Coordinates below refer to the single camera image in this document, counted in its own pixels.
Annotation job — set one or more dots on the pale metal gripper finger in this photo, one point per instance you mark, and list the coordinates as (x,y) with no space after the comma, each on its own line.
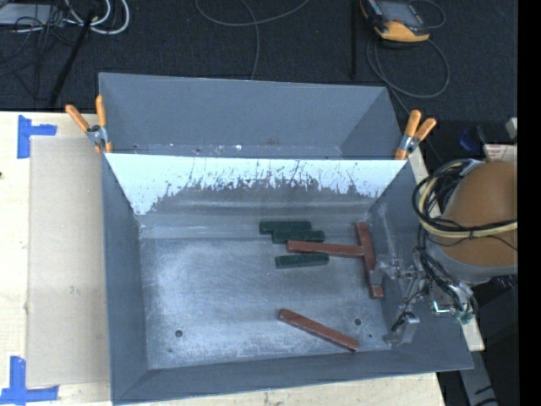
(391,269)
(403,330)

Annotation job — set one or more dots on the red-brown flat block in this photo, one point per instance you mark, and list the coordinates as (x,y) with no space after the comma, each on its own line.
(323,248)
(367,248)
(317,329)

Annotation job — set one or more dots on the dark green flat block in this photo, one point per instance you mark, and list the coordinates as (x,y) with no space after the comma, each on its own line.
(300,237)
(302,260)
(285,227)

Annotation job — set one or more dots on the grey metal bin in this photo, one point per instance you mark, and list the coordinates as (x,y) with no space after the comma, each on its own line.
(236,294)

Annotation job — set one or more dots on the pale wood flat board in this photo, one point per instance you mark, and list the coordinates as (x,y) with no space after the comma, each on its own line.
(63,248)

